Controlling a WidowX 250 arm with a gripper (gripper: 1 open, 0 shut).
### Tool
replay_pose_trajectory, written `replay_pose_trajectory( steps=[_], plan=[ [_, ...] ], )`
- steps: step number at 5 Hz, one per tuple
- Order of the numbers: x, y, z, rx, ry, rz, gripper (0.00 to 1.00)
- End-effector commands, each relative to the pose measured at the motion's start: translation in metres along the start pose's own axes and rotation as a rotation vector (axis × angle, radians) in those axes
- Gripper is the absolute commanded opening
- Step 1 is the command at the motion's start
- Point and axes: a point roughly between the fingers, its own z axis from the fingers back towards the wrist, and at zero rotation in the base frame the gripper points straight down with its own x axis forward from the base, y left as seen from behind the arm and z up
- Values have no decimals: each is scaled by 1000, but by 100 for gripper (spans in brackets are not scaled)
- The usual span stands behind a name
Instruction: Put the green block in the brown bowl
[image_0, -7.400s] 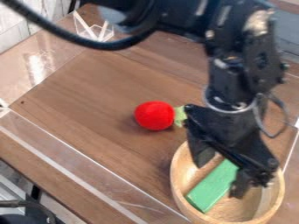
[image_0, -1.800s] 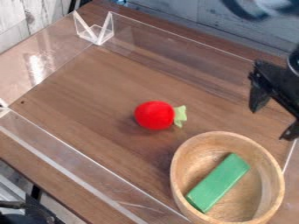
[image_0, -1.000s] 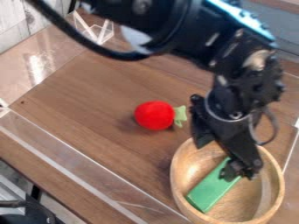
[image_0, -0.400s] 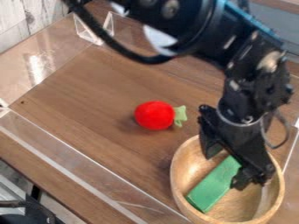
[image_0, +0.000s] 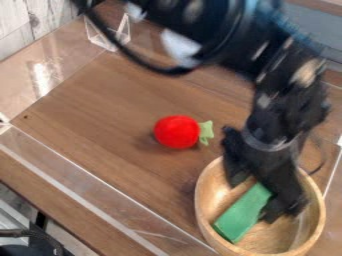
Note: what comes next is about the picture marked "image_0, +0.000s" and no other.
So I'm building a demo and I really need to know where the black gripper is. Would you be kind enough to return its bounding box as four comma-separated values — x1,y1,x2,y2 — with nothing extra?
220,125,311,225

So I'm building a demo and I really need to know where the green rectangular block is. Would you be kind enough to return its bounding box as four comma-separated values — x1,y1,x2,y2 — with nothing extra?
212,183,272,243

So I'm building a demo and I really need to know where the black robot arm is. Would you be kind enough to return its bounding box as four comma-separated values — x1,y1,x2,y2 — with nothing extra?
117,0,330,223

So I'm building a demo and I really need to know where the brown wooden bowl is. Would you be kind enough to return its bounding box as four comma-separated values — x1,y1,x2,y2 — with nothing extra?
193,158,326,256

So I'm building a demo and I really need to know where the red plush tomato toy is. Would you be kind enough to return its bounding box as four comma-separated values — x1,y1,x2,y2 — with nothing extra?
153,115,215,149

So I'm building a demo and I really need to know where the clear acrylic front wall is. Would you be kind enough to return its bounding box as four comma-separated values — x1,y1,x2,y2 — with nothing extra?
0,124,217,256

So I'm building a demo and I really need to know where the black clamp with cable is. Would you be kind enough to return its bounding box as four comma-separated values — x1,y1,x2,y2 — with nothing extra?
0,222,76,256

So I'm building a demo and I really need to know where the clear acrylic corner bracket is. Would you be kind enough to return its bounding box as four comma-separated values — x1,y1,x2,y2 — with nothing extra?
84,11,131,52

